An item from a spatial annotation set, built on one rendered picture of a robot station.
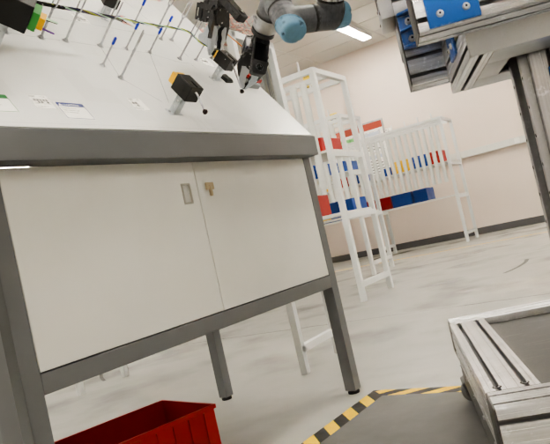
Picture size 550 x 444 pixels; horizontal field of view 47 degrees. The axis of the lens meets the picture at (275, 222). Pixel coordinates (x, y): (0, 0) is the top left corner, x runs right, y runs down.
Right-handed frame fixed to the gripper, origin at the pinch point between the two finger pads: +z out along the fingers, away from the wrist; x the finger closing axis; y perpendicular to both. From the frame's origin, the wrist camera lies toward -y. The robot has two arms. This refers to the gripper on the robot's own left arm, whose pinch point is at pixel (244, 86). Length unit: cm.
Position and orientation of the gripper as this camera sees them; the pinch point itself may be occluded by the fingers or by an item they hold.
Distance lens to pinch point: 201.1
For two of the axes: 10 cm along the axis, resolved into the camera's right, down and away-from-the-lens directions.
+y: -0.5, -7.6, 6.5
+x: -9.5, -1.7, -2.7
